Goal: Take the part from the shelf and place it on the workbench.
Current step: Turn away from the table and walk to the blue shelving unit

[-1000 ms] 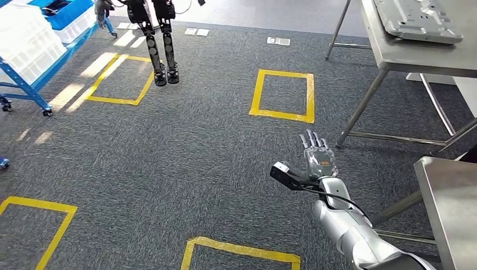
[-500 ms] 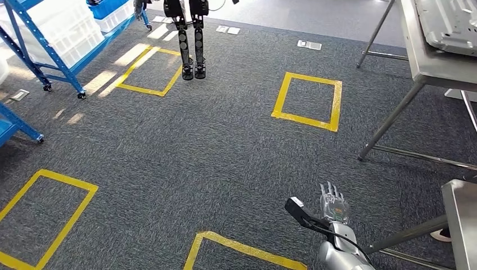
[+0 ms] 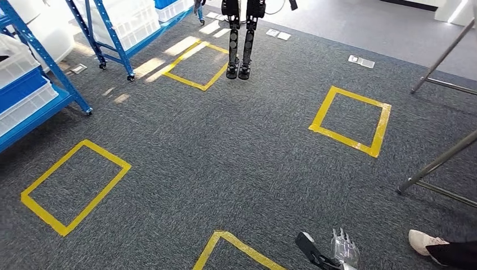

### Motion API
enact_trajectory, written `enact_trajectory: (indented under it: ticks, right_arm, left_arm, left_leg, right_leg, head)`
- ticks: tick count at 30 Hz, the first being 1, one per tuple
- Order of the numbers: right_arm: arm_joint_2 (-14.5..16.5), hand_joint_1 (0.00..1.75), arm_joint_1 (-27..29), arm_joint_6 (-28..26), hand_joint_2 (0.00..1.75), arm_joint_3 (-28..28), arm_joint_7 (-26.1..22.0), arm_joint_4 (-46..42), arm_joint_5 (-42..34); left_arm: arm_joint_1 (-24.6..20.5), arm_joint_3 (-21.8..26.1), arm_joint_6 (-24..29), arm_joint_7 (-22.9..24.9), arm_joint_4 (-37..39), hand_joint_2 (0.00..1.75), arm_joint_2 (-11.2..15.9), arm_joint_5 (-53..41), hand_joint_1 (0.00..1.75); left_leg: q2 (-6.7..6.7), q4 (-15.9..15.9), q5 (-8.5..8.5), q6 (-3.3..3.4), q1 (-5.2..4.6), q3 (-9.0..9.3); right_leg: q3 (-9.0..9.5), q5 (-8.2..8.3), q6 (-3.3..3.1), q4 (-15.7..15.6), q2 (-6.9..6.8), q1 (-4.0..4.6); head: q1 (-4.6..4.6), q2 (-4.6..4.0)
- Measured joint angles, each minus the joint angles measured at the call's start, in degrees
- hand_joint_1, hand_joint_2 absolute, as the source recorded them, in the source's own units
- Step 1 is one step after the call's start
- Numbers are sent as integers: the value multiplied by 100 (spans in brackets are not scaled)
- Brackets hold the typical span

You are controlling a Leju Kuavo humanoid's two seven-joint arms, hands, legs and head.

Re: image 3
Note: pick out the stainless steel workbench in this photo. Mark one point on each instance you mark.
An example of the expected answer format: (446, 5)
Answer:
(436, 164)

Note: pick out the black camera bracket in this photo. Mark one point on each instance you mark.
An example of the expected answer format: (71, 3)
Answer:
(293, 4)

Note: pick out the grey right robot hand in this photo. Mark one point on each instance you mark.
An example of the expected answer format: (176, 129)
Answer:
(344, 253)

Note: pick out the silver double floor socket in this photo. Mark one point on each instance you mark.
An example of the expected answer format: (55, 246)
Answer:
(361, 62)

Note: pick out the person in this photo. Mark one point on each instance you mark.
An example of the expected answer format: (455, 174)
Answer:
(428, 240)

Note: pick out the blue steel shelf rack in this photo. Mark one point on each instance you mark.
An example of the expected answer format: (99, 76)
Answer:
(22, 128)
(118, 48)

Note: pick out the stainless steel table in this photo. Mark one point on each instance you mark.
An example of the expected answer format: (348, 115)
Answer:
(443, 56)

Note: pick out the black humanoid robot legs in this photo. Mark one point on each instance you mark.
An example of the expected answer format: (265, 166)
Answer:
(233, 44)

